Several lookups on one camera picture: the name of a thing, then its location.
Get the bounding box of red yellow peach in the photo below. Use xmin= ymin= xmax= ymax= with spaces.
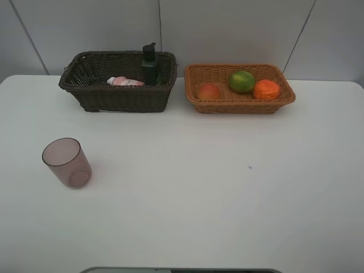
xmin=197 ymin=83 xmax=220 ymax=101

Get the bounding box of dark green pump bottle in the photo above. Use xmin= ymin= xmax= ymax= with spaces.
xmin=142 ymin=42 xmax=159 ymax=86

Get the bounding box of green lime fruit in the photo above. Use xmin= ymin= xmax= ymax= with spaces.
xmin=229 ymin=71 xmax=255 ymax=93

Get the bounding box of pink bottle white cap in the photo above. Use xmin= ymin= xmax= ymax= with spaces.
xmin=107 ymin=76 xmax=144 ymax=86

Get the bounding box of orange tangerine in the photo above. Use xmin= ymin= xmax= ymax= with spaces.
xmin=253 ymin=80 xmax=280 ymax=100

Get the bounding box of orange wicker basket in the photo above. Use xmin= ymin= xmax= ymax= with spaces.
xmin=184 ymin=63 xmax=296 ymax=114

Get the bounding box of dark brown wicker basket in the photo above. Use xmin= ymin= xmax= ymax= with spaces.
xmin=59 ymin=51 xmax=177 ymax=113

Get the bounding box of translucent purple plastic cup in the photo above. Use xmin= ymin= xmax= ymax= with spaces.
xmin=42 ymin=138 xmax=92 ymax=189

